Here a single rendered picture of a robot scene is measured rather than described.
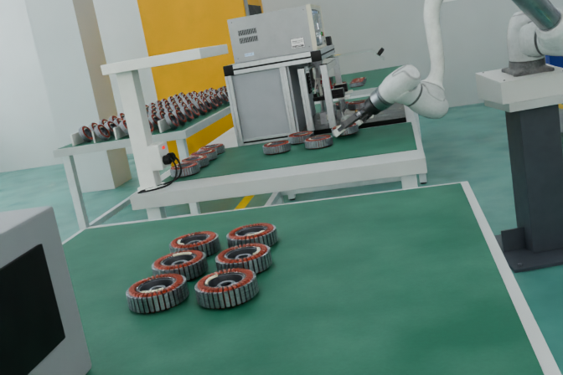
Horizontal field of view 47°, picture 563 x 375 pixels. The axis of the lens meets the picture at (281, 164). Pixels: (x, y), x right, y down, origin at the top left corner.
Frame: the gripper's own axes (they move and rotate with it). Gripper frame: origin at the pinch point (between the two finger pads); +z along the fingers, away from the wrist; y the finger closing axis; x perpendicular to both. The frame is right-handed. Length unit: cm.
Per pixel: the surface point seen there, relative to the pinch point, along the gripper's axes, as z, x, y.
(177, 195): 14, 3, -82
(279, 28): 7, 57, 10
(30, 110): 614, 360, 230
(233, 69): 24, 51, -13
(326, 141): -4.6, -3.4, -21.3
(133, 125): 14, 33, -83
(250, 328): -75, -46, -151
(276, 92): 18.6, 32.3, -2.9
